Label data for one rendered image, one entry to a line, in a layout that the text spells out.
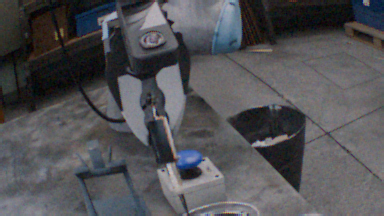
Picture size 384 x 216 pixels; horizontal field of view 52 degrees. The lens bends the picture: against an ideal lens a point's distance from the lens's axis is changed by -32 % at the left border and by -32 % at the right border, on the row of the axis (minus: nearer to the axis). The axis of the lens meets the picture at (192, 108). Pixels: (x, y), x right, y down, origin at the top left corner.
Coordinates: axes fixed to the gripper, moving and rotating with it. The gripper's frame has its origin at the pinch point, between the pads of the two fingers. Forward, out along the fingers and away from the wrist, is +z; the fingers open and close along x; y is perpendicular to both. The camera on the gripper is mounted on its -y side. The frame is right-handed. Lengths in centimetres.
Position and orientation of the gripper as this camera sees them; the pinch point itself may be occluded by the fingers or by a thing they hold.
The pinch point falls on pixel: (159, 134)
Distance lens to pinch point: 62.9
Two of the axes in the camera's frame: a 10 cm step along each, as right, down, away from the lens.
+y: -2.5, -3.2, 9.1
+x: -9.5, 2.4, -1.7
